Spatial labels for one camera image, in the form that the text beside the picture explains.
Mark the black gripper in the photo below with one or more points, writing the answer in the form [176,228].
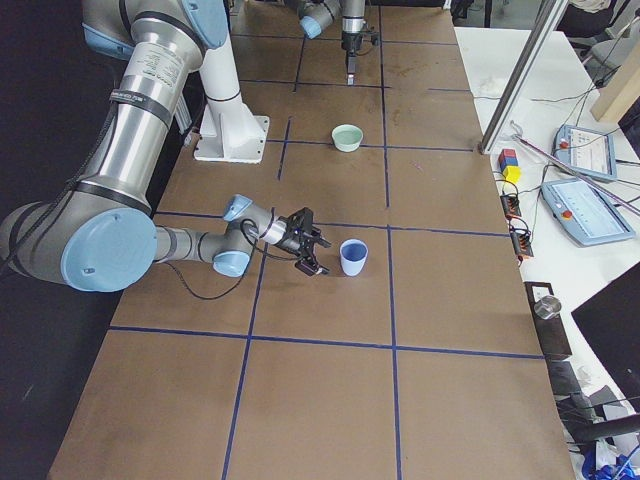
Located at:
[288,242]
[351,45]

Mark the aluminium frame post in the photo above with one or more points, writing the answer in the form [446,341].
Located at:
[548,18]

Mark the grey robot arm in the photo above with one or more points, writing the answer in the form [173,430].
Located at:
[98,233]
[316,16]

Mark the small steel cup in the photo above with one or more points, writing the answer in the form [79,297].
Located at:
[547,307]

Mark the light blue plastic cup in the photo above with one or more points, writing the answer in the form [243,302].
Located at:
[353,256]

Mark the teach pendant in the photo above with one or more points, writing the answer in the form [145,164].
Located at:
[587,151]
[587,215]

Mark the black power adapter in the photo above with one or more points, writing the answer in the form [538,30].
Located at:
[521,241]
[511,206]

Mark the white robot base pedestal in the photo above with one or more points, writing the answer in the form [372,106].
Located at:
[229,131]

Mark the near teach pendant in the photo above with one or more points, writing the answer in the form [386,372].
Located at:
[587,215]

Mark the mint green bowl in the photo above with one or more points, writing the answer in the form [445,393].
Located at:
[347,137]

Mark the red blue yellow blocks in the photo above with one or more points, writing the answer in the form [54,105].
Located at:
[509,165]

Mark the far teach pendant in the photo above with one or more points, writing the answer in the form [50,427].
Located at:
[587,151]

